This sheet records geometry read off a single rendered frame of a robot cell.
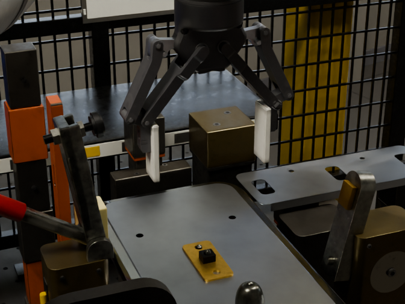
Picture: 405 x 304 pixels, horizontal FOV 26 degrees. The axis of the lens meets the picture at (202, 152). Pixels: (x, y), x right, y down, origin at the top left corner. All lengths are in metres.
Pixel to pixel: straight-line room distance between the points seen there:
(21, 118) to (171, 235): 0.28
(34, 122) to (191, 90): 0.36
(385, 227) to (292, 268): 0.12
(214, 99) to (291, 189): 0.29
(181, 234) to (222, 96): 0.41
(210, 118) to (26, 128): 0.28
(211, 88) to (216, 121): 0.21
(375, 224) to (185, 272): 0.24
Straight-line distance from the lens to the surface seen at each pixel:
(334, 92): 1.78
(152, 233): 1.15
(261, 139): 1.03
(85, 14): 1.50
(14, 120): 1.25
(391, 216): 1.12
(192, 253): 1.10
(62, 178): 1.07
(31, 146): 1.27
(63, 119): 0.95
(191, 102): 1.46
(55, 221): 0.99
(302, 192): 1.25
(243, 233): 1.15
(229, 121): 1.32
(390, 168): 1.34
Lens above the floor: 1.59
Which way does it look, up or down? 26 degrees down
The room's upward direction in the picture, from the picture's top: straight up
